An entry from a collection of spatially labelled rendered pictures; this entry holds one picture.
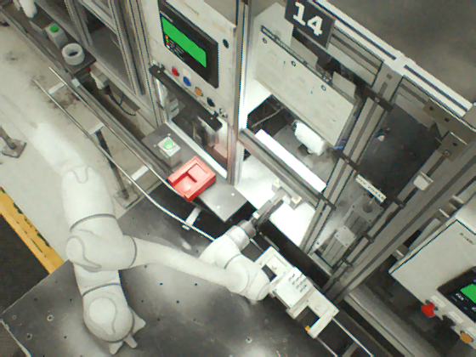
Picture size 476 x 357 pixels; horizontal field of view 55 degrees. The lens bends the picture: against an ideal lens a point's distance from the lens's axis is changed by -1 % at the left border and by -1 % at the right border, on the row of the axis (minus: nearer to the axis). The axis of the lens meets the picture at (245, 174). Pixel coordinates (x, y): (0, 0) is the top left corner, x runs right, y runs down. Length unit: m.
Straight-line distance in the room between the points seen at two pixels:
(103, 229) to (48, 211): 1.81
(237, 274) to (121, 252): 0.44
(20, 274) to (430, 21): 2.56
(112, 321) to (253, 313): 0.60
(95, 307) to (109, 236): 0.56
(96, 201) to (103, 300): 0.58
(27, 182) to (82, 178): 1.87
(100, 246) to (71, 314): 0.88
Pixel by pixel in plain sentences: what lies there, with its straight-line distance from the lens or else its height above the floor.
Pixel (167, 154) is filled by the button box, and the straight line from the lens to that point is 1.94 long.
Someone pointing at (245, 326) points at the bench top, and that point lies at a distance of 2.05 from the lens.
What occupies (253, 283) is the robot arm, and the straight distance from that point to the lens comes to 1.64.
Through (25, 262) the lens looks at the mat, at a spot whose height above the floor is 0.01.
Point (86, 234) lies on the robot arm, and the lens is 1.31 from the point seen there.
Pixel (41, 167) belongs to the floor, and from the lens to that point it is 3.28.
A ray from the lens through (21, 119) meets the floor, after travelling 3.53.
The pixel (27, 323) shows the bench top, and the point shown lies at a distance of 2.21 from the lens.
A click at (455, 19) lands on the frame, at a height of 2.01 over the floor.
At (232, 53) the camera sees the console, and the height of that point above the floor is 1.74.
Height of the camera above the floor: 2.71
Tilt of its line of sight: 63 degrees down
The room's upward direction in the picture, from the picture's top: 5 degrees clockwise
